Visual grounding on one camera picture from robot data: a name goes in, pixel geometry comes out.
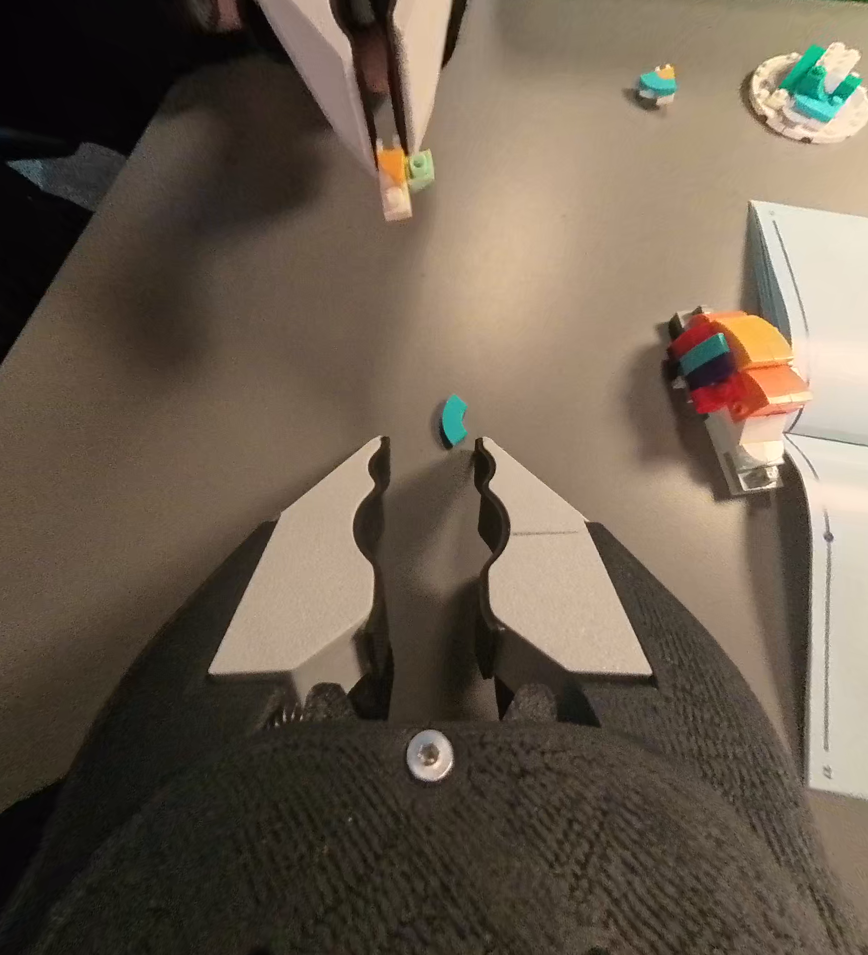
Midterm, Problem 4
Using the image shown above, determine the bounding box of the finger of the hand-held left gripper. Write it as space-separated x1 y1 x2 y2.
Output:
383 0 456 159
255 0 383 179

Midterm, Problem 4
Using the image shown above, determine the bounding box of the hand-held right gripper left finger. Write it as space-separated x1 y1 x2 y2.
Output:
207 435 394 721

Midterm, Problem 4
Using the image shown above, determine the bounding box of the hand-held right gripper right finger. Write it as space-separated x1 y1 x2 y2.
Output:
473 436 658 721

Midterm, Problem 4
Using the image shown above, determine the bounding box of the small orange green lego assembly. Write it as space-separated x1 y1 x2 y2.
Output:
374 142 436 222

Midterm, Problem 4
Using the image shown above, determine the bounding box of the teal curved lego piece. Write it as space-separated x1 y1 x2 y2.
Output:
434 394 471 450

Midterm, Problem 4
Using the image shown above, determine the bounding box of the small teal lego assembly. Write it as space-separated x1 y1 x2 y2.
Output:
634 63 679 109

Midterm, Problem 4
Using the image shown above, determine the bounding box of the colourful lego build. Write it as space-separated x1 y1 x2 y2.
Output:
661 306 814 495

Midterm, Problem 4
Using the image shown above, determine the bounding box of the open lego instruction booklet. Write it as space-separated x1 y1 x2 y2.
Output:
747 200 868 795

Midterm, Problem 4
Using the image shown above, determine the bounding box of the white round lego assembly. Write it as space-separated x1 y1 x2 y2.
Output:
749 41 868 144

